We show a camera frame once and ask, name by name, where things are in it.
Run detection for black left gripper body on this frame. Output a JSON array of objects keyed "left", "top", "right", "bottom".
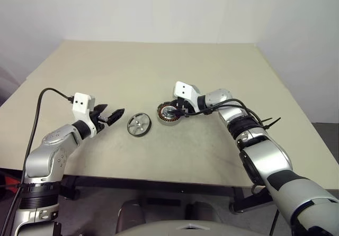
[{"left": 89, "top": 109, "right": 112, "bottom": 135}]

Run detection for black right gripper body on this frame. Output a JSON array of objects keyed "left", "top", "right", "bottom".
[{"left": 176, "top": 96, "right": 196, "bottom": 115}]

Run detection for silver motor stator housing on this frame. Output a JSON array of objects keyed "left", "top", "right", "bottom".
[{"left": 155, "top": 101, "right": 184, "bottom": 127}]

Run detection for black zip tie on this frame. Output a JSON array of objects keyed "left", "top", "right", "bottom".
[{"left": 260, "top": 116, "right": 282, "bottom": 131}]

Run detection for dark grey rounded shape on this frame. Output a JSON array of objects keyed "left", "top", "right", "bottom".
[{"left": 115, "top": 198, "right": 147, "bottom": 233}]

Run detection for red and black object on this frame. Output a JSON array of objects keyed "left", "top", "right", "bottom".
[{"left": 0, "top": 167, "right": 22, "bottom": 196}]

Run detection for grey robot torso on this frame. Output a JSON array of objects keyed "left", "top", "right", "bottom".
[{"left": 113, "top": 218, "right": 282, "bottom": 236}]

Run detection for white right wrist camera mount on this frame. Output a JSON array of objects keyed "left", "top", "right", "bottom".
[{"left": 173, "top": 80, "right": 203, "bottom": 114}]

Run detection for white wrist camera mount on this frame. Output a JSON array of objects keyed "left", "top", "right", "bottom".
[
  {"left": 72, "top": 92, "right": 97, "bottom": 138},
  {"left": 173, "top": 80, "right": 203, "bottom": 114}
]

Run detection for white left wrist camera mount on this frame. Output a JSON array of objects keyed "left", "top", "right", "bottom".
[{"left": 72, "top": 92, "right": 97, "bottom": 138}]

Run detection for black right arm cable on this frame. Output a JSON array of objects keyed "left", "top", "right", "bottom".
[{"left": 184, "top": 98, "right": 269, "bottom": 128}]

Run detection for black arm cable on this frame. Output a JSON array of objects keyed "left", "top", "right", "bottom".
[
  {"left": 184, "top": 98, "right": 269, "bottom": 128},
  {"left": 4, "top": 87, "right": 75, "bottom": 236}
]

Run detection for black spoked rotor ring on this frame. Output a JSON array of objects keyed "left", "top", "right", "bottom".
[{"left": 127, "top": 113, "right": 153, "bottom": 138}]

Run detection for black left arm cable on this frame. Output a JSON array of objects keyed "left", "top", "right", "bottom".
[{"left": 4, "top": 87, "right": 75, "bottom": 236}]

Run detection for black table frame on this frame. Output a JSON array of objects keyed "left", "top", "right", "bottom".
[{"left": 60, "top": 176, "right": 274, "bottom": 216}]

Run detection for thin black cable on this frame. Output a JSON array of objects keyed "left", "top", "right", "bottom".
[{"left": 269, "top": 208, "right": 280, "bottom": 236}]

